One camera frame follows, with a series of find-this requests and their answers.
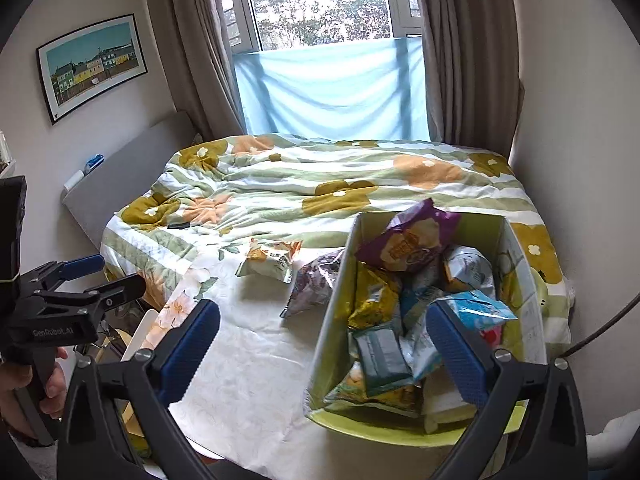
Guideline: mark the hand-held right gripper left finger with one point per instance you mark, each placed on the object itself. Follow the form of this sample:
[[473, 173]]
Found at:
[[192, 345]]

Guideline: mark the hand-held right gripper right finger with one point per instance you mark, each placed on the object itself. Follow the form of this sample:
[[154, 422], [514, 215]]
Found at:
[[450, 345]]

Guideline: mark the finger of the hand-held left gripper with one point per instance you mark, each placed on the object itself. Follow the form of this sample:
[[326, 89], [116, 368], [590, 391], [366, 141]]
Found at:
[[120, 290], [82, 265]]

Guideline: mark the pink snack packet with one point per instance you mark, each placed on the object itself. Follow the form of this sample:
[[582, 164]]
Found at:
[[492, 337]]

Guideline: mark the blue white snack packet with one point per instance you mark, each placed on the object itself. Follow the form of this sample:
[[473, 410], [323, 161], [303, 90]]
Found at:
[[480, 310]]

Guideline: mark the yellow snack packet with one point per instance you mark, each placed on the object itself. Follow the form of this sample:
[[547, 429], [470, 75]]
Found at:
[[372, 295]]

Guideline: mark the grey corn chip bag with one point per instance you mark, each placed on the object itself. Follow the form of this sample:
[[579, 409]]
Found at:
[[370, 400]]

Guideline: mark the purple chip bag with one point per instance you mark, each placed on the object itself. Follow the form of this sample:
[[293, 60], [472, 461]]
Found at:
[[405, 245]]

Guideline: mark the green cardboard box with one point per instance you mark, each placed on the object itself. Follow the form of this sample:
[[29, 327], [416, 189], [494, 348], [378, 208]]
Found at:
[[330, 340]]

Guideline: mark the person's left hand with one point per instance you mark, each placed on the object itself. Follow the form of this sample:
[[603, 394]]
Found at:
[[56, 385]]

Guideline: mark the white teal snack packet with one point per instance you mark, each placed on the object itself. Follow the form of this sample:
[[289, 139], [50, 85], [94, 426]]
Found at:
[[417, 310]]

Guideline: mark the white patterned tablecloth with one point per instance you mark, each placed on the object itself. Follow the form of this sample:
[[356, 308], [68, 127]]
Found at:
[[250, 360]]

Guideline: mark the teal grey snack packet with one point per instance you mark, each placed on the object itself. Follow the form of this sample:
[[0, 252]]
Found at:
[[382, 360]]

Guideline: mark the silver snack packet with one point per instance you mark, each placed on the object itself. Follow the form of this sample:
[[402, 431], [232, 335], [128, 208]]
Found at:
[[470, 270]]

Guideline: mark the small black object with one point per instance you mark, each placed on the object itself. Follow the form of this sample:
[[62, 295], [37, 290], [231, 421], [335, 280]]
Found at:
[[177, 226]]

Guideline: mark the blue white small object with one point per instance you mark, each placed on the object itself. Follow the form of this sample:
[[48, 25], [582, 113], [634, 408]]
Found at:
[[94, 162]]

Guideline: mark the grey headboard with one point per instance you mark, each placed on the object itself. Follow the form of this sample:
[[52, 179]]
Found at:
[[130, 170]]

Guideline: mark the pale green cushion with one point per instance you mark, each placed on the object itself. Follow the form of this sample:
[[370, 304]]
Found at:
[[550, 302]]

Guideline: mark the green orange snack packet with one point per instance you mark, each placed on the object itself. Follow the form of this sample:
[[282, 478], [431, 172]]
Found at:
[[270, 260]]

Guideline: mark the pale purple snack packet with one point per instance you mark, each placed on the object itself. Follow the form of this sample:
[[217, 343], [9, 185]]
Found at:
[[312, 285]]

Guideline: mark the white cloth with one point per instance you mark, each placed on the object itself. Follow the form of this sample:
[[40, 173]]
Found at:
[[615, 440]]

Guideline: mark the framed houses picture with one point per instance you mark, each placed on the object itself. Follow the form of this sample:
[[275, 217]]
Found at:
[[92, 65]]

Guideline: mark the floral blanket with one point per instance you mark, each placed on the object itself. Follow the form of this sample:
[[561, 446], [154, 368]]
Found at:
[[300, 175]]

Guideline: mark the brown curtain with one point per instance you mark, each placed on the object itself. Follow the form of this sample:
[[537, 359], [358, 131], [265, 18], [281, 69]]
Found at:
[[200, 35], [465, 50]]

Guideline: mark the light blue cloth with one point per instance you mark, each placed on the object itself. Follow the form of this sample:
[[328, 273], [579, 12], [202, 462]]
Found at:
[[325, 95]]

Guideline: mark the window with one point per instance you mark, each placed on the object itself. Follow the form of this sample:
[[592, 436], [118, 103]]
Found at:
[[320, 0]]

